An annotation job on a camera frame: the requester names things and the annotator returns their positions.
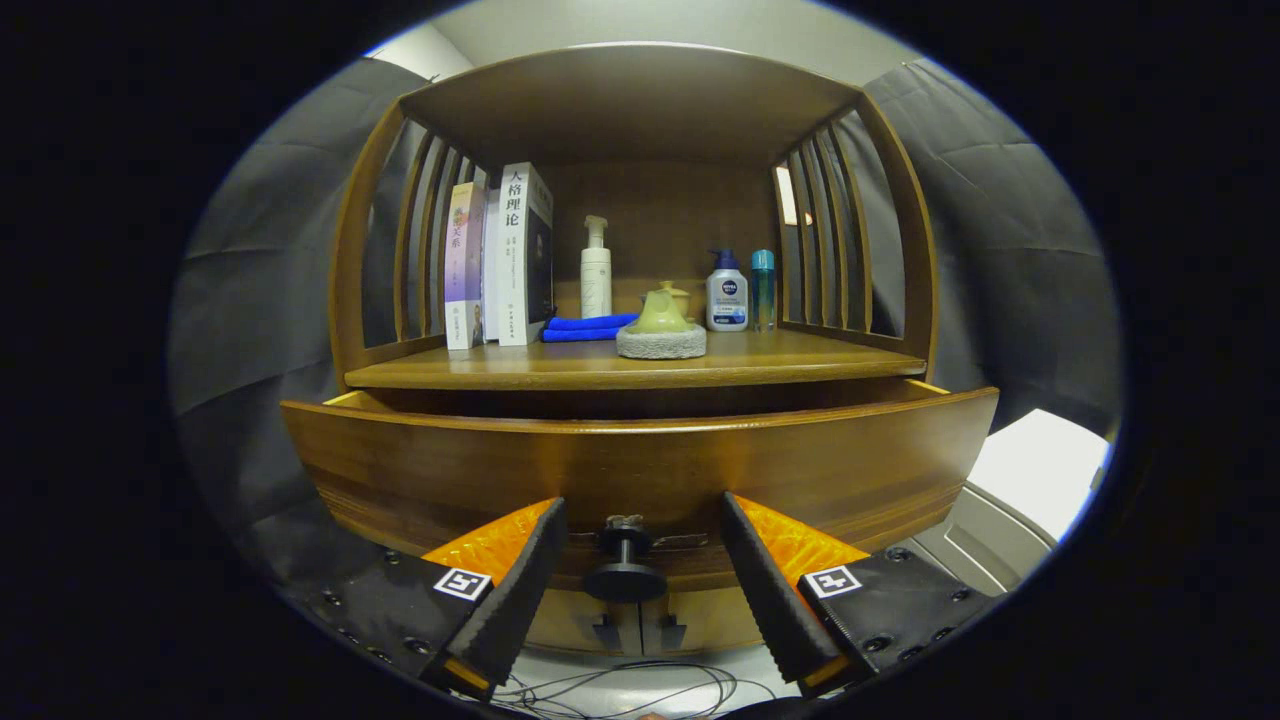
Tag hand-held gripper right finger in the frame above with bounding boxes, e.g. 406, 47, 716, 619
720, 492, 1006, 701

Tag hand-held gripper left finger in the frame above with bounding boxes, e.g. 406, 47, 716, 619
283, 497, 569, 701

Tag black drawer knob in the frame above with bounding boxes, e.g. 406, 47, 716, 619
583, 515, 669, 604

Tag brown wooden drawer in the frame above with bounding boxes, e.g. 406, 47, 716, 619
280, 378, 1001, 593

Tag wooden cabinet door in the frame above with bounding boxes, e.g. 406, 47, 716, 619
640, 585, 766, 656
525, 590, 641, 658

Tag wooden countertop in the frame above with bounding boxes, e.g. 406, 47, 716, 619
343, 328, 929, 393

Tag brown wooden cabinet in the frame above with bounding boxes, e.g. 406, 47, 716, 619
330, 42, 941, 661

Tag grey slatted panel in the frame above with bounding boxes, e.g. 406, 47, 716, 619
890, 480, 1059, 599

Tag blue folded cloth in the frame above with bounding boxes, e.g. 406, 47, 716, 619
541, 313, 641, 344

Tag white flat panel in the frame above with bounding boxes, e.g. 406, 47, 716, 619
965, 408, 1113, 543

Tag white bottle with blue cap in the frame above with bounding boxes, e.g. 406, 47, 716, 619
705, 249, 750, 333

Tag slim teal bottle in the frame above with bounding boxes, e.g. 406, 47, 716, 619
750, 249, 777, 334

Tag white pump bottle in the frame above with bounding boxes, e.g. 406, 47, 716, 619
580, 214, 613, 320

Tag thin white book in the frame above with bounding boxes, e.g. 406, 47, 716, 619
482, 188, 503, 343

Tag pink and purple book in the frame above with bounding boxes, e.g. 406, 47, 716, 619
444, 181, 488, 351

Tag thick white book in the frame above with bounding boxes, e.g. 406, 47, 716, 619
497, 162, 555, 348

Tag black floor cables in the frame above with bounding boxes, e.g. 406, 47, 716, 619
490, 660, 741, 719

